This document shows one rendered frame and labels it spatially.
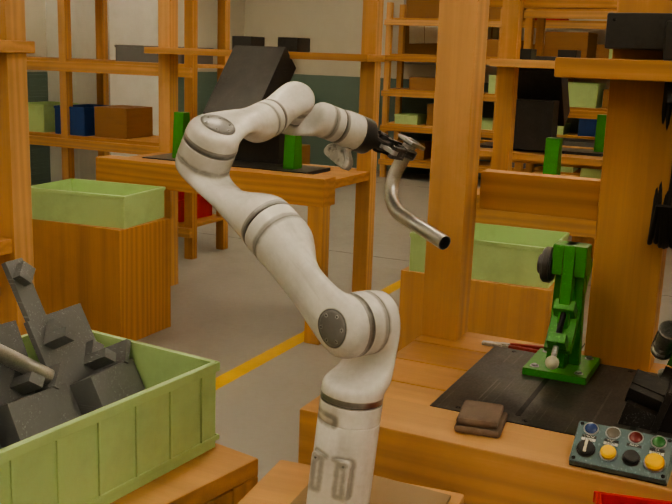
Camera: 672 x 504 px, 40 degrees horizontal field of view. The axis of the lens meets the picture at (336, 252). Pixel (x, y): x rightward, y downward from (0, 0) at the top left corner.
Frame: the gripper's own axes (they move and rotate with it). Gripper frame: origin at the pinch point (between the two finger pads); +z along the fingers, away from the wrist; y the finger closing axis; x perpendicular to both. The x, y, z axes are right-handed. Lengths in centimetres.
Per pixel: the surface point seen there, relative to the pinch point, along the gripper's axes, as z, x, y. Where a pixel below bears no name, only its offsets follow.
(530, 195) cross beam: 33.0, -2.3, -8.7
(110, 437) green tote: -58, 55, -36
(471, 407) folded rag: -6, 28, -55
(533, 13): 484, -70, 483
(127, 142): 168, 158, 477
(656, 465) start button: 1, 16, -85
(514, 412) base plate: 5, 28, -55
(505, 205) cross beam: 31.4, 2.6, -5.0
